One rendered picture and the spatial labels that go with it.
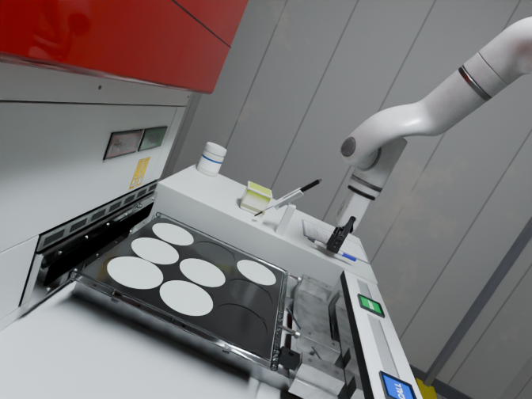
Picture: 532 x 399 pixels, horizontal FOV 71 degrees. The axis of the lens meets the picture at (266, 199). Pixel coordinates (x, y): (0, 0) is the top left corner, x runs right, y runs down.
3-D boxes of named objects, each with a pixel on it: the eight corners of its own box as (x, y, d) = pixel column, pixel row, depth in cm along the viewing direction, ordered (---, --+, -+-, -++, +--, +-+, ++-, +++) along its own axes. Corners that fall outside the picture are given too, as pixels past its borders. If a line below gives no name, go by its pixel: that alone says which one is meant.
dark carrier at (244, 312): (78, 275, 62) (79, 271, 62) (157, 217, 95) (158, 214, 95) (268, 362, 62) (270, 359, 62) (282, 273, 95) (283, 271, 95)
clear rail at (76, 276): (65, 279, 60) (67, 271, 60) (70, 275, 62) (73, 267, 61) (275, 375, 60) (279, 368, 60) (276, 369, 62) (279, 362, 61)
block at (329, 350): (296, 347, 71) (302, 334, 71) (296, 336, 75) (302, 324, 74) (334, 364, 71) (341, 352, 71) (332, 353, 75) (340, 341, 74)
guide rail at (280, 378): (71, 294, 68) (76, 280, 67) (77, 289, 70) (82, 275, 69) (324, 410, 68) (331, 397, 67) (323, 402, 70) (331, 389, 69)
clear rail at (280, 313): (267, 371, 60) (271, 364, 60) (282, 273, 97) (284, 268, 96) (275, 375, 60) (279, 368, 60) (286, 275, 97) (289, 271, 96)
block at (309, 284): (298, 288, 95) (303, 278, 94) (298, 282, 98) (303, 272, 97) (327, 301, 95) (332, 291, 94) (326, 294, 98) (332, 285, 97)
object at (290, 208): (262, 227, 98) (283, 182, 95) (264, 223, 102) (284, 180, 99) (283, 237, 98) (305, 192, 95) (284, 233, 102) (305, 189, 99)
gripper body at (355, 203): (347, 179, 100) (328, 215, 103) (352, 186, 90) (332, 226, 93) (373, 191, 100) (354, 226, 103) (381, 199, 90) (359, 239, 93)
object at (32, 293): (17, 305, 57) (32, 252, 54) (141, 221, 99) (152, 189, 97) (28, 310, 57) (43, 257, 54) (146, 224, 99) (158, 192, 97)
